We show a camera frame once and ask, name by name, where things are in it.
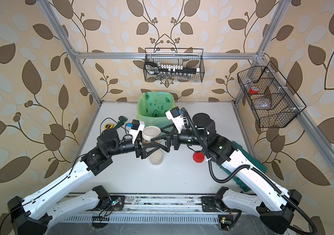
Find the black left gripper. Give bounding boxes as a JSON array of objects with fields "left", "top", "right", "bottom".
[{"left": 104, "top": 128, "right": 158, "bottom": 160}]

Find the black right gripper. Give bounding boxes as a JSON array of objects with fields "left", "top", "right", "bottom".
[{"left": 153, "top": 122, "right": 208, "bottom": 152}]

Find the beige lid jar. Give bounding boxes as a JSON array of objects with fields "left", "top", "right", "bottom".
[
  {"left": 142, "top": 126, "right": 161, "bottom": 148},
  {"left": 148, "top": 150, "right": 163, "bottom": 165}
]

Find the red jar lid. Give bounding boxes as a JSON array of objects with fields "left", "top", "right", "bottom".
[{"left": 193, "top": 152, "right": 205, "bottom": 163}]

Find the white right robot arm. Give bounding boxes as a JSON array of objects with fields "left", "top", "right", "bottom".
[{"left": 151, "top": 107, "right": 318, "bottom": 235}]

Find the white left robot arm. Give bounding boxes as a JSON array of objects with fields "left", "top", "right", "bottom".
[{"left": 6, "top": 129, "right": 160, "bottom": 235}]

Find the green bin with bag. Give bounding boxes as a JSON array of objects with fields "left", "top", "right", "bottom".
[{"left": 137, "top": 92, "right": 176, "bottom": 128}]

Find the yellow tape measure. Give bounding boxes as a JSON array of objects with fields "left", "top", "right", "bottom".
[{"left": 104, "top": 123, "right": 114, "bottom": 130}]

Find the red object in basket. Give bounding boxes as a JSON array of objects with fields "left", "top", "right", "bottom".
[{"left": 249, "top": 86, "right": 260, "bottom": 95}]

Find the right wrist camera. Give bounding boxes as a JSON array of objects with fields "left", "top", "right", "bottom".
[{"left": 165, "top": 106, "right": 189, "bottom": 134}]

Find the black socket set rail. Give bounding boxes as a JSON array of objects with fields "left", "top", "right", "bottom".
[{"left": 144, "top": 62, "right": 201, "bottom": 75}]

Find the black wire basket back wall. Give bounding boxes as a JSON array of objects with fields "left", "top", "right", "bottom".
[{"left": 143, "top": 47, "right": 205, "bottom": 83}]

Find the black wire basket wall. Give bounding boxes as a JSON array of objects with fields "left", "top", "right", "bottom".
[
  {"left": 143, "top": 47, "right": 205, "bottom": 83},
  {"left": 237, "top": 62, "right": 307, "bottom": 128}
]

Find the black wire basket right wall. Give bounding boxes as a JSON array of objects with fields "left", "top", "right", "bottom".
[{"left": 237, "top": 62, "right": 307, "bottom": 128}]

